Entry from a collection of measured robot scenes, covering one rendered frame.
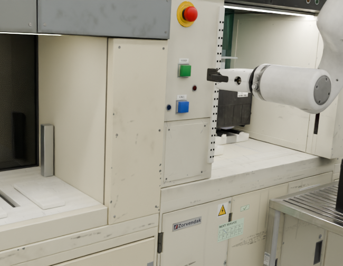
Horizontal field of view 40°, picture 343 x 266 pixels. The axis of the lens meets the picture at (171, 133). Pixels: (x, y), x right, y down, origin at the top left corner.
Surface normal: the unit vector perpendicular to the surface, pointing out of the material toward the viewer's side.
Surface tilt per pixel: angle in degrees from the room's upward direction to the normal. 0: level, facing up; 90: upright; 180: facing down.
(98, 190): 90
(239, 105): 90
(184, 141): 90
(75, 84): 90
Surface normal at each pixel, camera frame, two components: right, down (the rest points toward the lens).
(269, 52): -0.77, 0.09
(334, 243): 0.63, 0.19
